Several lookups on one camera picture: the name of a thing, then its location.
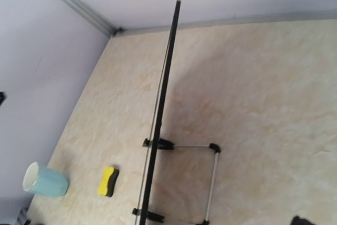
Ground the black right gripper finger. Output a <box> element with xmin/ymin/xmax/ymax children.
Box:
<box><xmin>291</xmin><ymin>216</ymin><xmax>315</xmax><ymax>225</ymax></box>

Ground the white whiteboard black frame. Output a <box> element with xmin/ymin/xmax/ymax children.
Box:
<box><xmin>132</xmin><ymin>0</ymin><xmax>181</xmax><ymax>224</ymax></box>

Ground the yellow bone-shaped eraser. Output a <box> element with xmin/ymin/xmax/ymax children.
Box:
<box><xmin>97</xmin><ymin>167</ymin><xmax>120</xmax><ymax>197</ymax></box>

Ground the metal whiteboard stand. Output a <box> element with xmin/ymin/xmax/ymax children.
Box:
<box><xmin>132</xmin><ymin>138</ymin><xmax>221</xmax><ymax>224</ymax></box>

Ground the light blue mug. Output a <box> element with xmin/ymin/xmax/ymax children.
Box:
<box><xmin>22</xmin><ymin>162</ymin><xmax>70</xmax><ymax>197</ymax></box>

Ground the left aluminium frame post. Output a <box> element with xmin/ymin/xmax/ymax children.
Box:
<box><xmin>61</xmin><ymin>0</ymin><xmax>117</xmax><ymax>38</ymax></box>

